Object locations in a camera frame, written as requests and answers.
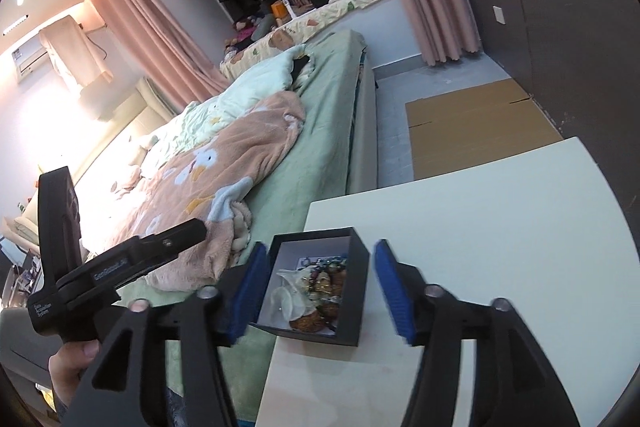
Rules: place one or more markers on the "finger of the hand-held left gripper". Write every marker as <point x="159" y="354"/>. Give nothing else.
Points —
<point x="180" y="234"/>

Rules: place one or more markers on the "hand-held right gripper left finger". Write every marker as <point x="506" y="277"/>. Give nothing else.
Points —
<point x="250" y="292"/>

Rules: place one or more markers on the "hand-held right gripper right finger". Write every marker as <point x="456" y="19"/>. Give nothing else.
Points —
<point x="395" y="297"/>

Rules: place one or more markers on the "black jewelry box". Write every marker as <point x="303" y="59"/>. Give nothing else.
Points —
<point x="357" y="297"/>

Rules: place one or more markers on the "person's left hand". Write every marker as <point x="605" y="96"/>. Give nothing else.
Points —
<point x="67" y="367"/>

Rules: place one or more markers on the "white pillow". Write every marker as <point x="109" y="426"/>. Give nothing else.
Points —
<point x="25" y="222"/>

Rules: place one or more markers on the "clear plastic pouch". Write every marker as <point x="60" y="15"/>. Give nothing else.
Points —
<point x="290" y="297"/>

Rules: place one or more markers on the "pink duck-print blanket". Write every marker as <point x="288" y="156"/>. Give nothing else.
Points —
<point x="225" y="157"/>

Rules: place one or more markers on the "beige bed headboard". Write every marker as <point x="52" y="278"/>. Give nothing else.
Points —
<point x="130" y="102"/>

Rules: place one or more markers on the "grey bed base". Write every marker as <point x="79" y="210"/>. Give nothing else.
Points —
<point x="362" y="147"/>

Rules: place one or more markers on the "white air conditioner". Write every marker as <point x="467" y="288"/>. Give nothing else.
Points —
<point x="27" y="62"/>

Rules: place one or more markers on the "beige hanging cloth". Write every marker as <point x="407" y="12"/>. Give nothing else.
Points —
<point x="75" y="52"/>

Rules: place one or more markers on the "pale green quilt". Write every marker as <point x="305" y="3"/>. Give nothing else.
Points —
<point x="260" y="77"/>

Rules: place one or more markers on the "green bed sheet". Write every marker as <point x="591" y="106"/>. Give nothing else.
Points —
<point x="320" y="117"/>

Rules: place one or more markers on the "flat cardboard sheet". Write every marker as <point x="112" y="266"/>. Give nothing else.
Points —
<point x="475" y="132"/>

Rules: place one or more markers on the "pile of plush toys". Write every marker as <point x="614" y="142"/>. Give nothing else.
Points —
<point x="250" y="29"/>

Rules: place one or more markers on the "white wall socket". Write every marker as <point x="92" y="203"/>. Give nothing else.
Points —
<point x="499" y="15"/>

